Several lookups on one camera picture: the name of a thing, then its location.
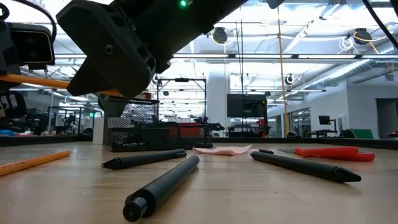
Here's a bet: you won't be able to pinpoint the black mesh desk organizer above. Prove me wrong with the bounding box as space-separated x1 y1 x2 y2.
102 95 214 153

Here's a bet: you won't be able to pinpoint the long ceiling light strip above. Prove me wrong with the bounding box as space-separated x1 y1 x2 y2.
172 52 398 60

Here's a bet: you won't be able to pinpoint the white cable coil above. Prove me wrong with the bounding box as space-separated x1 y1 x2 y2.
338 36 354 54

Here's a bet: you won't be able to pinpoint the black left camera cable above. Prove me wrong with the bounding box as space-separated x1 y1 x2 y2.
11 0 57 43

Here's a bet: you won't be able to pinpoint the silver ventilation duct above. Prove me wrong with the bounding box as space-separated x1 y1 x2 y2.
306 58 398 91

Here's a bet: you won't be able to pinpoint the red-handled scissors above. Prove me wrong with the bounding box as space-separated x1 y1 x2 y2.
278 146 376 163

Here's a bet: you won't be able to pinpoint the background robot workstation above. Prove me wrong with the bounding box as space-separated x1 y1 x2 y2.
46 105 103 136

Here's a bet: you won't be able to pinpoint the black pen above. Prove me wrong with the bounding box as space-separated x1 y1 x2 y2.
122 155 201 223
101 148 188 170
250 149 363 184

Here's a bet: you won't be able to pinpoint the large black monitor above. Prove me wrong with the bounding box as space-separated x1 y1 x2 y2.
226 93 269 119

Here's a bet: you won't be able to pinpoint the red crate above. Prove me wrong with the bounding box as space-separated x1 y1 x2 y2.
177 121 203 138

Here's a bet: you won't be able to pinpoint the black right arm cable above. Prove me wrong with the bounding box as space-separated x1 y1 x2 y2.
361 0 398 50

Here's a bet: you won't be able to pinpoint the green chair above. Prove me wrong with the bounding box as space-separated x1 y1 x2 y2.
353 128 374 140

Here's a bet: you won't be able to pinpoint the yellow hanging cord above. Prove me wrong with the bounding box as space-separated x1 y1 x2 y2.
275 6 290 138

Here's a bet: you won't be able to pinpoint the black background rig frame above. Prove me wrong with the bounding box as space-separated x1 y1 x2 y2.
156 77 208 125

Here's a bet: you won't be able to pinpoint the black hanging cable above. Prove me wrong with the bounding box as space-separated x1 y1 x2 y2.
239 6 246 138

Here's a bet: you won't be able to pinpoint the pink sticky note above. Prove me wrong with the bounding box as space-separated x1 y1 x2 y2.
192 144 253 156

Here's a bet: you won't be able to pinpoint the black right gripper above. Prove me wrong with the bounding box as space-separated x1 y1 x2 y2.
57 0 219 100

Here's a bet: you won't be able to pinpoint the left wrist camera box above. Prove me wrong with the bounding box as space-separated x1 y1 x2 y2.
8 22 56 71

